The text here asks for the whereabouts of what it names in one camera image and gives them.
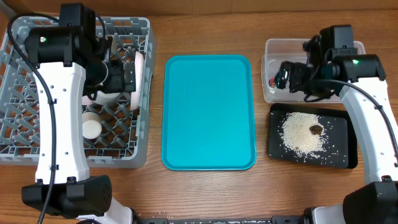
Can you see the teal serving tray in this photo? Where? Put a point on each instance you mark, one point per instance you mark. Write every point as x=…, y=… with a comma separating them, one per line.
x=208, y=118

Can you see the large white plate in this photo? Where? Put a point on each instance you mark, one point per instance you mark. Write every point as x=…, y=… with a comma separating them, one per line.
x=139, y=67

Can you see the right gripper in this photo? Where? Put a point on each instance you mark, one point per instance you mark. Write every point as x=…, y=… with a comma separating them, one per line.
x=286, y=74

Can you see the red snack wrapper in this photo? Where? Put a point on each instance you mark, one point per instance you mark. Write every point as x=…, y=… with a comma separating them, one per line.
x=272, y=83

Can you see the grey bowl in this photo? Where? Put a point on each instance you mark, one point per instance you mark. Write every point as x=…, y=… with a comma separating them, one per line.
x=106, y=98

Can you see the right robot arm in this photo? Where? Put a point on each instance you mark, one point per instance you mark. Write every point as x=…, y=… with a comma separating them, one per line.
x=363, y=92

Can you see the small pink plate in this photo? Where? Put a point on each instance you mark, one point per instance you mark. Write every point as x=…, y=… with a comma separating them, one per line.
x=86, y=101

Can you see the rice pile with food scrap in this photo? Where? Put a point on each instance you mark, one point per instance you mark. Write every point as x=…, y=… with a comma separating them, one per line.
x=303, y=134

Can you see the grey dishwasher rack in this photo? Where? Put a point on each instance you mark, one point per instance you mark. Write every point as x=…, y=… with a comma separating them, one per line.
x=125, y=124

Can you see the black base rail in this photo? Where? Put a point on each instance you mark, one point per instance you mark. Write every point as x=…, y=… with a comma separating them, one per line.
x=277, y=219

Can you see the white paper cup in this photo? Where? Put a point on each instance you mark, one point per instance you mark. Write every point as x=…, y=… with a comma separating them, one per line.
x=91, y=125

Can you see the black tray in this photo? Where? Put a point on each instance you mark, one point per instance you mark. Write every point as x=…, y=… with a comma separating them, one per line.
x=341, y=149

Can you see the clear plastic bin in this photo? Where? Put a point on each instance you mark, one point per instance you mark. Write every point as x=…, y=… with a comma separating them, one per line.
x=280, y=49

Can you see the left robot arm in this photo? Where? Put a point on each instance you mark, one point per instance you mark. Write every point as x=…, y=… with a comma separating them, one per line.
x=70, y=61

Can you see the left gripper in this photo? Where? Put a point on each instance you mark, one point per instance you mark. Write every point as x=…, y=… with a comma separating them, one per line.
x=119, y=84

